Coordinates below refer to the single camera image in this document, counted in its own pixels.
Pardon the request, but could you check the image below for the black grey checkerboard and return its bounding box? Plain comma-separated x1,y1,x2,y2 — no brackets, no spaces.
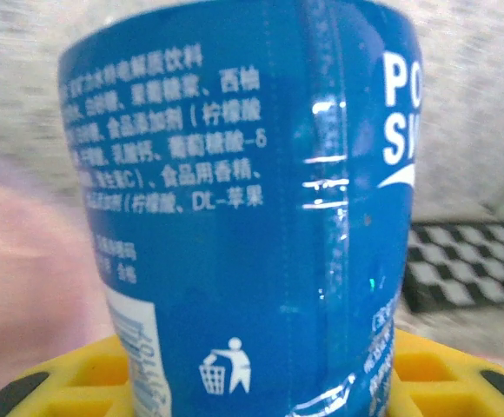
401,220,504,314

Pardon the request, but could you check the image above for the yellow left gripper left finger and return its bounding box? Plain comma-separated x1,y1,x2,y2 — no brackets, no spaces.
0,334,138,417

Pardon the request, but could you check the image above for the Pocari Sweat blue-label bottle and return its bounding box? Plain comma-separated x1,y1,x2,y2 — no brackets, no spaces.
56,0,425,417

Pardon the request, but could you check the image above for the pink plastic bin liner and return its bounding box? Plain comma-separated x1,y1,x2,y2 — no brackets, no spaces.
0,147,121,383

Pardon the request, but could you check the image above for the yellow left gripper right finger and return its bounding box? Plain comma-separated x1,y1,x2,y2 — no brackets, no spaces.
388,328,504,417

